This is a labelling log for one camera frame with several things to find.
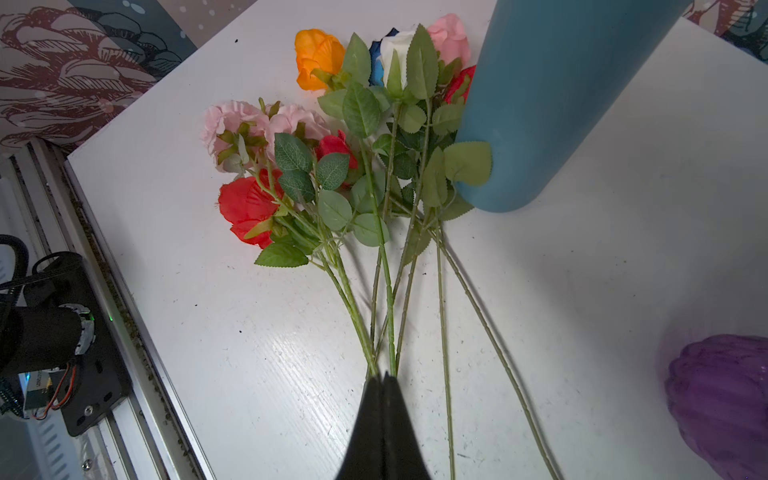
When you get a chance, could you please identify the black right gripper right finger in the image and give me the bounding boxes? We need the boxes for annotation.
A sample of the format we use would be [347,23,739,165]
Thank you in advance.
[382,374,431,480]

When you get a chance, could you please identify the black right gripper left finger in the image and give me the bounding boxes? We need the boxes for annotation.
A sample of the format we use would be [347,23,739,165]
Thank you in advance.
[336,377,384,480]

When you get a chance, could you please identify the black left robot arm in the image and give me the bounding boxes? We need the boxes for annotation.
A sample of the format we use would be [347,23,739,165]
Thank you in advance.
[1,234,96,421]

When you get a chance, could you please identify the blue purple glass vase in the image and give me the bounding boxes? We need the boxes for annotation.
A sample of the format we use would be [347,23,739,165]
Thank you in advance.
[665,335,767,479]

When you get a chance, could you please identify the teal ceramic vase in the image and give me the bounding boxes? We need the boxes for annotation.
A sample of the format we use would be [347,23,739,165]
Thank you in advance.
[457,0,689,212]

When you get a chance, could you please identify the small red rose stem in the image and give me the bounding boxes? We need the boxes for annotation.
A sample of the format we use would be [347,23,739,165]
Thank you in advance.
[315,130,361,185]

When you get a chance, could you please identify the pink rose stem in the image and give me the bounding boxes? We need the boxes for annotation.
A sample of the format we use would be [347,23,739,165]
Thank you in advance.
[201,101,330,174]

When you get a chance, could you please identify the blue rose stem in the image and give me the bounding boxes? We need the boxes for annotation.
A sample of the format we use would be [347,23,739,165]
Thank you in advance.
[369,28,399,87]

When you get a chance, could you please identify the orange rose stem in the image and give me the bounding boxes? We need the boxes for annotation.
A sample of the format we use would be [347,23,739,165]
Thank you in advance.
[293,29,401,375]

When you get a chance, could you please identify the aluminium rail base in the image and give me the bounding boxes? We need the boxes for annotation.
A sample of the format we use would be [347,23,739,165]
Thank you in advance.
[1,139,213,479]

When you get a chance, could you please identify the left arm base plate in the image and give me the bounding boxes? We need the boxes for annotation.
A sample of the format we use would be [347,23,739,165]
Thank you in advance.
[15,252,132,437]

